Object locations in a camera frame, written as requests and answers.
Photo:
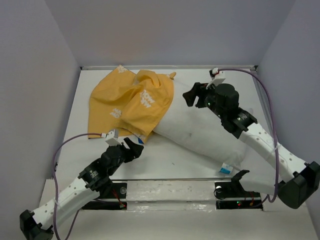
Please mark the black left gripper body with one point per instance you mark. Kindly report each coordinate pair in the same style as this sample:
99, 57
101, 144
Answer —
110, 171

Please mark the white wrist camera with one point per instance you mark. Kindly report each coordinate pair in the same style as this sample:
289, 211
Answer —
217, 77
111, 138

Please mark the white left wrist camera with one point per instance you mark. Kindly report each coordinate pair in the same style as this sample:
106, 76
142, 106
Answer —
111, 138

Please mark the white pillow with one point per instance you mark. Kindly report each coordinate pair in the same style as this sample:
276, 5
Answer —
199, 130

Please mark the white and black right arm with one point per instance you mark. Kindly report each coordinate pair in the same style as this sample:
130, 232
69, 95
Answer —
295, 179

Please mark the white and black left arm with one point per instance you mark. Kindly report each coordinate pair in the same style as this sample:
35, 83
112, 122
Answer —
92, 183

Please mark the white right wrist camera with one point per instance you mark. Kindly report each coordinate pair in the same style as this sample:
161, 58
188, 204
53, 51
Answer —
217, 77

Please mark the yellow pillowcase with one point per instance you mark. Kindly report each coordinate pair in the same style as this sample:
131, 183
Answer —
132, 103

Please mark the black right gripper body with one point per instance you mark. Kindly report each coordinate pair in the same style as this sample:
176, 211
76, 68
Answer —
209, 100

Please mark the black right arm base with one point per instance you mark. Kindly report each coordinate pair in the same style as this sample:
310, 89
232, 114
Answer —
230, 195

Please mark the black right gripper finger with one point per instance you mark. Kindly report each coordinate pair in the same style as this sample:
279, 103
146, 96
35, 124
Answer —
199, 88
189, 98

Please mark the white front board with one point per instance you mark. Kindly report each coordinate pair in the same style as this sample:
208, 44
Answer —
186, 210

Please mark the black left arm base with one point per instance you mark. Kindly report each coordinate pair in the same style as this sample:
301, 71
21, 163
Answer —
114, 200

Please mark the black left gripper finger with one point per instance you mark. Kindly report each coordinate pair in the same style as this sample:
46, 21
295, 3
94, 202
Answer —
135, 151
130, 143

